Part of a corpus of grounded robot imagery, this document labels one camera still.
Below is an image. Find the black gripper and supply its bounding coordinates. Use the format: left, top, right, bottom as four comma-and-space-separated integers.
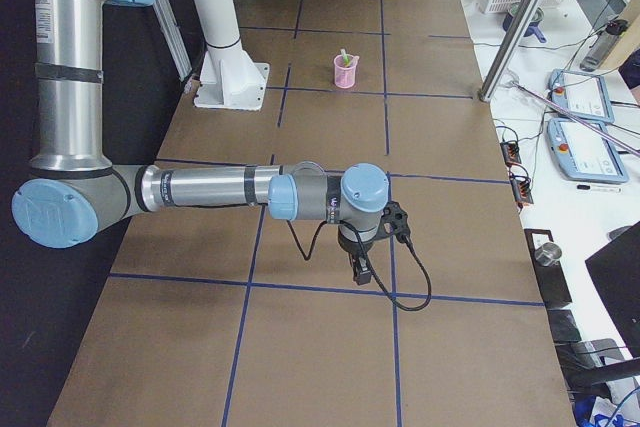
338, 231, 374, 285

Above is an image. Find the green marker pen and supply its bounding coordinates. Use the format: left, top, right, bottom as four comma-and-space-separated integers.
340, 48, 350, 68

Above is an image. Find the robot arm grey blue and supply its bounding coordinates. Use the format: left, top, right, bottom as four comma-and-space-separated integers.
12, 0, 390, 284

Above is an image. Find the orange terminal block near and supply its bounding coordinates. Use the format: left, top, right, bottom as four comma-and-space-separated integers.
509, 173, 534, 207

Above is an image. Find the orange terminal block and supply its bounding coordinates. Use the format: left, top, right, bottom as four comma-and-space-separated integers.
509, 173, 534, 207
500, 140, 521, 166

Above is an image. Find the steel cup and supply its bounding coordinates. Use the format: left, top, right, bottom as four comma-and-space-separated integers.
534, 242, 562, 267

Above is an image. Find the orange terminal block far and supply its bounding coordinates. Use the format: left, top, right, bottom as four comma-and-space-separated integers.
500, 140, 521, 166

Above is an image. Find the black box on desk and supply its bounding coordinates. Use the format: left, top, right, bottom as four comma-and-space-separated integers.
524, 228, 572, 309

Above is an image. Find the black white marker on desk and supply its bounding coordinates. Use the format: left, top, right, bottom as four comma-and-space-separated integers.
576, 184, 622, 193

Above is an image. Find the near teach pendant tablet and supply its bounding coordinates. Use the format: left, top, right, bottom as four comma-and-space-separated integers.
547, 118, 629, 185

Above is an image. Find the teach pendant tablet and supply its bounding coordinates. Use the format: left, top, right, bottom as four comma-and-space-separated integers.
547, 118, 629, 185
548, 69, 615, 124

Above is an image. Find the black monitor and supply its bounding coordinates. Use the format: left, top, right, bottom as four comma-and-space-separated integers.
586, 229, 639, 357

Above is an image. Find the far teach pendant tablet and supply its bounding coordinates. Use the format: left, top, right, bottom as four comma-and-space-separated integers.
548, 69, 615, 124

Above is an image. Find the blue saucepan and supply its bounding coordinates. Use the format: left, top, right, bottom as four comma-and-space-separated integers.
502, 2, 549, 43

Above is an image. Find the aluminium frame post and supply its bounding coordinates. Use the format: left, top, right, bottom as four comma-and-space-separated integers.
478, 0, 540, 102

